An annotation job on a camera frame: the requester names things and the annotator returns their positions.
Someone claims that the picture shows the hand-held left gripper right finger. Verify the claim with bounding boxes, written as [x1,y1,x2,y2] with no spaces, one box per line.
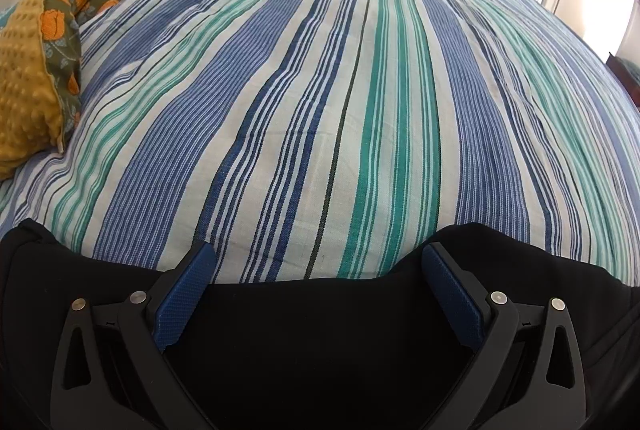
[421,242,587,430]

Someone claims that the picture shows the black pants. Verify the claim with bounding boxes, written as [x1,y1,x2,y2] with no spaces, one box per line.
[0,218,640,430]

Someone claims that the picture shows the striped bed sheet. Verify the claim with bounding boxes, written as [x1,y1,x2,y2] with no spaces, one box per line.
[0,0,640,288]

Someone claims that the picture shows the yellow dotted pillow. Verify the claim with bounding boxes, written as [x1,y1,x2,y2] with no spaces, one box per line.
[0,0,66,181]

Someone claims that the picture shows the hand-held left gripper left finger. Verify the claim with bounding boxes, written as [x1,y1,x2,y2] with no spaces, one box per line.
[50,240,217,430]

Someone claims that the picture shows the dark wooden dresser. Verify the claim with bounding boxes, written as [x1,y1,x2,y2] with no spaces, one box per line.
[606,51,640,100]

